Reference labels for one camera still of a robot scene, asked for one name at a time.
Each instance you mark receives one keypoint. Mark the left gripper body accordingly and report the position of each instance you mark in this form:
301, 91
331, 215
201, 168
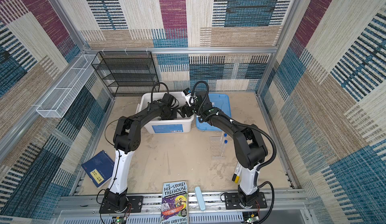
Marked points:
172, 114

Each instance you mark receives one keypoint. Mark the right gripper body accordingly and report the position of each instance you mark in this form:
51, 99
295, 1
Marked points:
196, 109

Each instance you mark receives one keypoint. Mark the white plastic storage bin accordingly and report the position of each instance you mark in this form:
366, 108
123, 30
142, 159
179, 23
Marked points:
157, 126

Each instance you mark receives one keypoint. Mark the clear test tube rack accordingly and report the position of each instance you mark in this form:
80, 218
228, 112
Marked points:
215, 148

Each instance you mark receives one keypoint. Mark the blue capped test tube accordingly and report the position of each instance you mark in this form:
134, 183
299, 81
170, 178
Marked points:
222, 147

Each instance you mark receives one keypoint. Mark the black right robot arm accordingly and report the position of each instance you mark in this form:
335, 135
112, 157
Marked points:
254, 148

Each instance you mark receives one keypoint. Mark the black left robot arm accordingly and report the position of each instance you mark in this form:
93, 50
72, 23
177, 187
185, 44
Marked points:
126, 140

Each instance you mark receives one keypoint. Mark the black mesh shelf rack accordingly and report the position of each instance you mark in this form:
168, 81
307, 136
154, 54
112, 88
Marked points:
130, 73

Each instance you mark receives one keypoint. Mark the yellow capped white marker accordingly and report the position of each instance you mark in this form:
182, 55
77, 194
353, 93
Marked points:
237, 174

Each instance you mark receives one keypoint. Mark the black capped white marker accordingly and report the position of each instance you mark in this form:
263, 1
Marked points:
238, 165

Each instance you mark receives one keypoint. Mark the light blue case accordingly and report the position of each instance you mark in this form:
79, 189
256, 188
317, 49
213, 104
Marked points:
200, 198

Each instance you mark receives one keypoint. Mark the dark blue notebook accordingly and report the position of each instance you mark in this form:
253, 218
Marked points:
99, 168

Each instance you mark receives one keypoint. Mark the treehouse paperback book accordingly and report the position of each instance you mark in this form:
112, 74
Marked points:
174, 203

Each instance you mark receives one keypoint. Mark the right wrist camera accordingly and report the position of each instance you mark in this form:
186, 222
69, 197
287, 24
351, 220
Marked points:
187, 94

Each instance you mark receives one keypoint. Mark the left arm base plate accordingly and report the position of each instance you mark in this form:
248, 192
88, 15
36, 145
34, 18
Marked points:
131, 204

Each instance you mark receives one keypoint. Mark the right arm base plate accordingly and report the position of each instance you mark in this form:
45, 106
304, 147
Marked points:
232, 201

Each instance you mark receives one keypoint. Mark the white wire wall basket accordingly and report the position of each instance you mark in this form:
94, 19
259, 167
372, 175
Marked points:
59, 100

